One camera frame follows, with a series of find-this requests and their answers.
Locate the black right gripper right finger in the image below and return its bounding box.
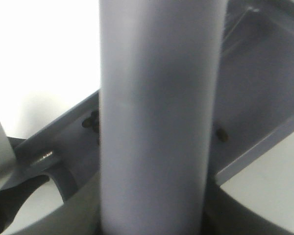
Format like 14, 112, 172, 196
204, 179, 294, 235

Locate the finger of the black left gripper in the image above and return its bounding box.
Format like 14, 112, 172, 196
0, 175, 50, 232

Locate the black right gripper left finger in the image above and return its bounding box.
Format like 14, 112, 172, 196
2, 173, 100, 235

